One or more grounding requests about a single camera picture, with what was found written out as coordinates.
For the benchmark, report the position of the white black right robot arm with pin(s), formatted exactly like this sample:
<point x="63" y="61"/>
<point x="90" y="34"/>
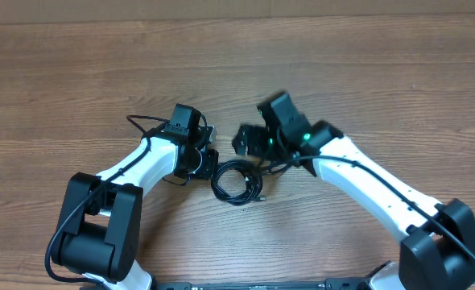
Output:
<point x="436" y="240"/>

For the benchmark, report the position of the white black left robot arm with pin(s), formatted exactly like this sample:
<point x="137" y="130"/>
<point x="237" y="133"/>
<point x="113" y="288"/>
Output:
<point x="97" y="233"/>

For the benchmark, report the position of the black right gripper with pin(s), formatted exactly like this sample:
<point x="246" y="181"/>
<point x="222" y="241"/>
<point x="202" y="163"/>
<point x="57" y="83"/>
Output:
<point x="247" y="142"/>

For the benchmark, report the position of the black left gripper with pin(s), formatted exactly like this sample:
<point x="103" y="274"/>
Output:
<point x="209" y="171"/>

